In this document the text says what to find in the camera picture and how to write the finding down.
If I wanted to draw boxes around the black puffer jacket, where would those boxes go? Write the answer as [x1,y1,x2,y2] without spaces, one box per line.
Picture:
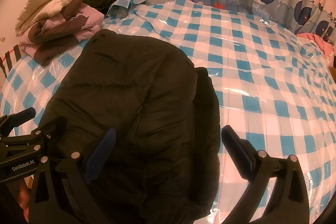
[39,30,220,223]

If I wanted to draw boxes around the pink clothes by curtain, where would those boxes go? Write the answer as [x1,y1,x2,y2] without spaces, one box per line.
[296,32,334,59]

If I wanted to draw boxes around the person left hand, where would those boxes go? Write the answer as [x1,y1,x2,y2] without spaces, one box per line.
[17,178,30,223]

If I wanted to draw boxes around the striped pillow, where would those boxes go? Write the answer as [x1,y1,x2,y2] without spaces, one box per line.
[0,44,23,78]

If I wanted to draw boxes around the pink brown folded jacket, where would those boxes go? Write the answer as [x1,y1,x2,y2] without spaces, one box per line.
[19,0,104,67]

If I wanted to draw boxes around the blue white checkered bed cover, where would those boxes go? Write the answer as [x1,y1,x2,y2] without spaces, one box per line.
[0,0,336,224]

